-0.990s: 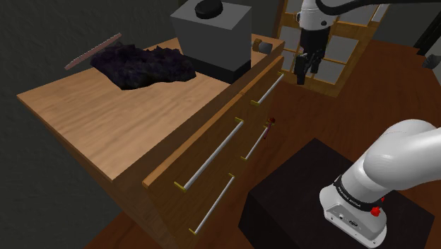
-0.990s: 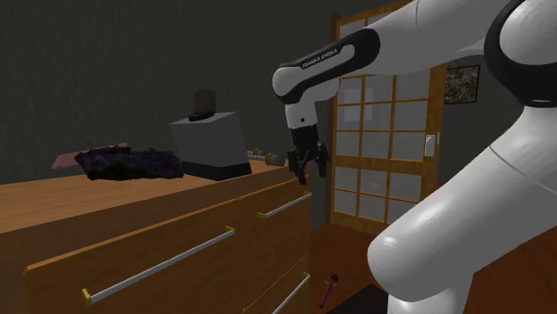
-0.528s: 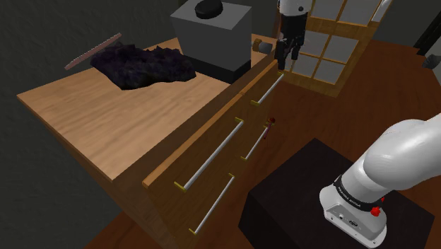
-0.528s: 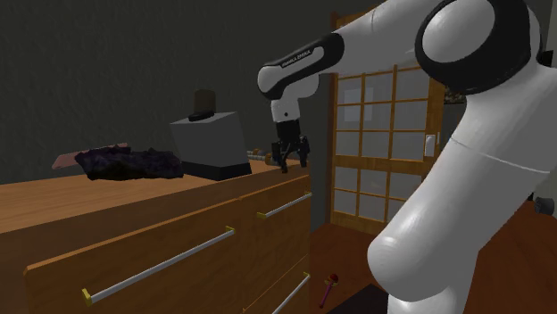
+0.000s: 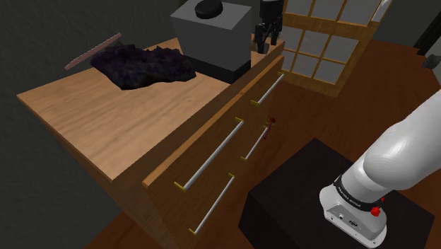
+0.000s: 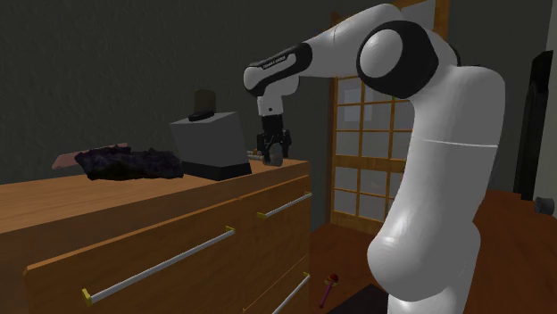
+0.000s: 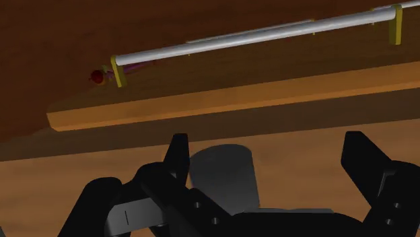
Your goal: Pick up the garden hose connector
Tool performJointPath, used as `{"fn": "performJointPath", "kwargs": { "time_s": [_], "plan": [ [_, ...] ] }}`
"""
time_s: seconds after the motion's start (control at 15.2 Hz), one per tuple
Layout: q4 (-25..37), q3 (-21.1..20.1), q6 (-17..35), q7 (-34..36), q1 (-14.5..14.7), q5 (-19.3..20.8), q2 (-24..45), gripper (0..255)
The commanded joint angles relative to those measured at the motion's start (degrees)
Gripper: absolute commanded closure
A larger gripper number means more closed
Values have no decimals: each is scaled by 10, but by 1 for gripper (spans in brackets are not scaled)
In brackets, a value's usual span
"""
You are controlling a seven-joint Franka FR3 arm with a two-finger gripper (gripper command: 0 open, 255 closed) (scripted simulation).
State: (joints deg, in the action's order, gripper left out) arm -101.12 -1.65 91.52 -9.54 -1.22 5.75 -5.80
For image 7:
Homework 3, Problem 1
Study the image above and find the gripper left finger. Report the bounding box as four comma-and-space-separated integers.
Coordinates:
57, 133, 232, 237

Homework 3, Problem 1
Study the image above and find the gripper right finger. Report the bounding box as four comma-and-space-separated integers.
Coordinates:
340, 130, 420, 237

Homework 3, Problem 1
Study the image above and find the grey cylinder cup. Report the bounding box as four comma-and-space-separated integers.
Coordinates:
189, 143, 260, 216

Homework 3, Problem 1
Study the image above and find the red and purple small object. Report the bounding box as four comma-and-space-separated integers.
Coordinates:
88, 60, 157, 87

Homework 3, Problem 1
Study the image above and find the brown wooden cabinet, silver handle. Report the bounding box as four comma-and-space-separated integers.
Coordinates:
0, 0, 420, 162

